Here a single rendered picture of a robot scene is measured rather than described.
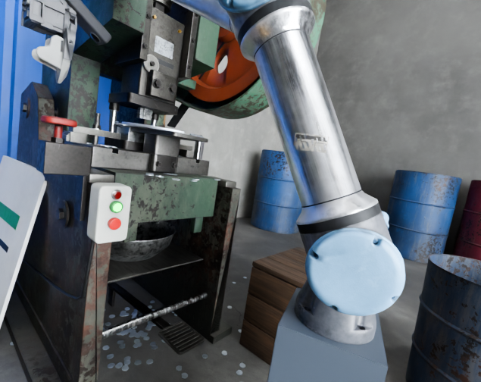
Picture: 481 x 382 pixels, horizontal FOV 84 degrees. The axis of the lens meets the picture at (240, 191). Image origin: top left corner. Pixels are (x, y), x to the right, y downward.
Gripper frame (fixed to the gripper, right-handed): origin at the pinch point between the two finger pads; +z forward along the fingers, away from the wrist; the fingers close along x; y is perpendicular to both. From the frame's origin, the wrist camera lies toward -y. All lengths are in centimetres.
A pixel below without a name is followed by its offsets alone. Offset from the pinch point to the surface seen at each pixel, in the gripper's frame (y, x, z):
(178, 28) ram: -38, -14, -30
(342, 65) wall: -363, -96, -140
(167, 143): -32.1, -4.9, 10.4
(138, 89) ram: -25.5, -14.9, -5.7
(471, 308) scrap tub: -86, 80, 45
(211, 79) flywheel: -69, -30, -23
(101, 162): -13.3, -7.9, 18.8
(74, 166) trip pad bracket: -2.7, 3.1, 19.2
